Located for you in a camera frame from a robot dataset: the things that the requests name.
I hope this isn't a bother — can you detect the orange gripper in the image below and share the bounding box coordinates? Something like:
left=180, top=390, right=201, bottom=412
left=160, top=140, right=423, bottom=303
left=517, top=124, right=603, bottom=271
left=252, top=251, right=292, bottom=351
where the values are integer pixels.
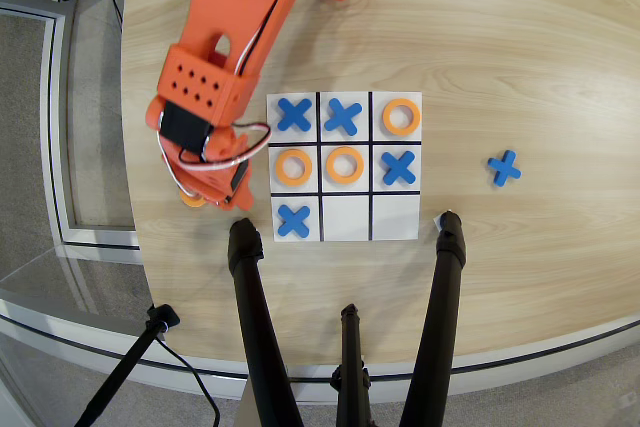
left=158, top=100, right=255, bottom=212

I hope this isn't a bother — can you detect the orange foam ring piece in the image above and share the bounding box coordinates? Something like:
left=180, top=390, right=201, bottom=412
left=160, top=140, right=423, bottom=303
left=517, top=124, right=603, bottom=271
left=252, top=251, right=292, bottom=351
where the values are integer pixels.
left=178, top=188, right=207, bottom=209
left=325, top=145, right=366, bottom=184
left=382, top=97, right=423, bottom=137
left=274, top=148, right=314, bottom=186

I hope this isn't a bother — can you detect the blue foam cross piece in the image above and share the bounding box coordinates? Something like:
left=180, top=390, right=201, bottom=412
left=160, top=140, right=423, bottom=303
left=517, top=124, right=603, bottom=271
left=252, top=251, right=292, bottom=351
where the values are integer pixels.
left=323, top=99, right=363, bottom=137
left=277, top=204, right=312, bottom=238
left=487, top=149, right=522, bottom=187
left=276, top=97, right=314, bottom=133
left=380, top=149, right=418, bottom=186

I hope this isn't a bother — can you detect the thick black tripod leg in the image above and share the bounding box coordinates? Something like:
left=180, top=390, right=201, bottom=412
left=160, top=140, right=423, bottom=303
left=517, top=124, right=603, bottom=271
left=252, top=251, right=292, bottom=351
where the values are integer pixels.
left=227, top=217, right=306, bottom=427
left=397, top=211, right=467, bottom=427

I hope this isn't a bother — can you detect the white tic-tac-toe board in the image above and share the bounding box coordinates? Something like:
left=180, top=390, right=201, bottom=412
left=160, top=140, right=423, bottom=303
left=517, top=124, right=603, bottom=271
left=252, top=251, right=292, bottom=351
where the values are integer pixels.
left=266, top=91, right=424, bottom=243

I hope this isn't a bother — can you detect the white framed glass panel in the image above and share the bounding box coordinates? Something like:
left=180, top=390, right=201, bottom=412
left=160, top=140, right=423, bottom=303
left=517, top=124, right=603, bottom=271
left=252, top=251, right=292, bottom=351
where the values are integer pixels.
left=0, top=0, right=142, bottom=251

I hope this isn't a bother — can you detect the thin black tripod leg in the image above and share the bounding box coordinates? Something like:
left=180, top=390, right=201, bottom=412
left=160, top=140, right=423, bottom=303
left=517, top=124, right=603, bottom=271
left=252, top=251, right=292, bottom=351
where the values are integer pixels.
left=329, top=303, right=374, bottom=427

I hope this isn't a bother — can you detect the slim black stand pole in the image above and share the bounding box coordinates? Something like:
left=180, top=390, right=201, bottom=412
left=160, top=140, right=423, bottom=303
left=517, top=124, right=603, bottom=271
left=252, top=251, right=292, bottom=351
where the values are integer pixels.
left=73, top=303, right=181, bottom=427

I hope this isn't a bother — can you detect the black cable on stand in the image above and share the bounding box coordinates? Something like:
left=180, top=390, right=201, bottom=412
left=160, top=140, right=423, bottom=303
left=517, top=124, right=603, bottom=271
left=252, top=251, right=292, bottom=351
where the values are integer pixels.
left=154, top=336, right=221, bottom=427

